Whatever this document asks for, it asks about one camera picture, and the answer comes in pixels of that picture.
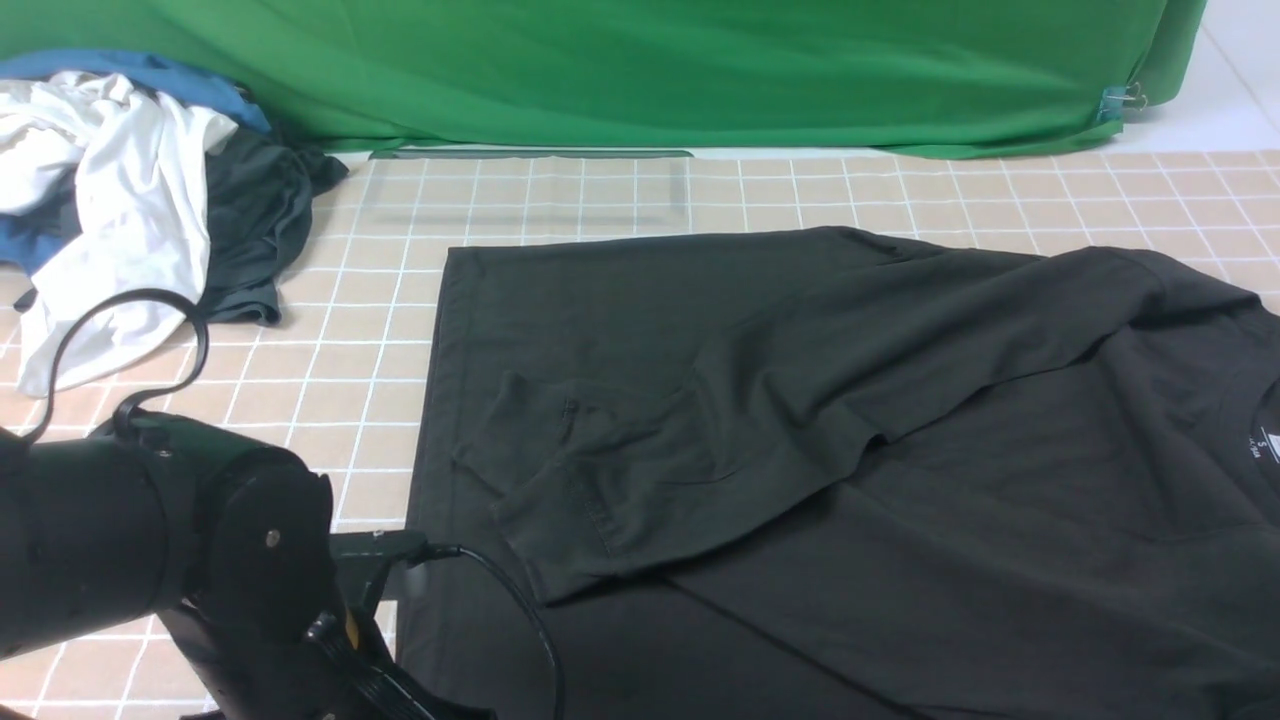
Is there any dark crumpled garment in pile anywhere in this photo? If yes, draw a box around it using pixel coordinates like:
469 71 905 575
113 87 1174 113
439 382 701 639
1 128 349 325

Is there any white crumpled shirt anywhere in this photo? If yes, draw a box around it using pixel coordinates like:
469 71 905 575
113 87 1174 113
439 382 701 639
3 70 237 397

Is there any beige checkered tablecloth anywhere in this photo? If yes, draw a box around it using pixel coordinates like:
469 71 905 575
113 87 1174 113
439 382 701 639
3 149 1279 719

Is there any binder clip on backdrop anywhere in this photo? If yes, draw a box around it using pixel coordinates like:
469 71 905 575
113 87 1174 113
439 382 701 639
1094 82 1149 124

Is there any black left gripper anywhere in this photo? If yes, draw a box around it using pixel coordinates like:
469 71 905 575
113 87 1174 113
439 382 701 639
159 591 497 719

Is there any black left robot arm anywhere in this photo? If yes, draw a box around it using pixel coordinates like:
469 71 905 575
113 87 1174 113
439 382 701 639
1 413 495 719

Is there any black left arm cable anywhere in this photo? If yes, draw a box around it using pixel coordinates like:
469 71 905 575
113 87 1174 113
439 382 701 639
20 288 566 720

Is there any dark gray long-sleeve shirt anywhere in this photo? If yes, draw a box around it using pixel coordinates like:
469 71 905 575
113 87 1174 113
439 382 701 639
452 227 1279 719

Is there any green backdrop cloth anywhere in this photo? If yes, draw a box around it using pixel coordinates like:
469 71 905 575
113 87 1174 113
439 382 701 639
3 1 1204 160

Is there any blue crumpled garment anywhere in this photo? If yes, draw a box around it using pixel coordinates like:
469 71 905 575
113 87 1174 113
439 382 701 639
1 47 273 275

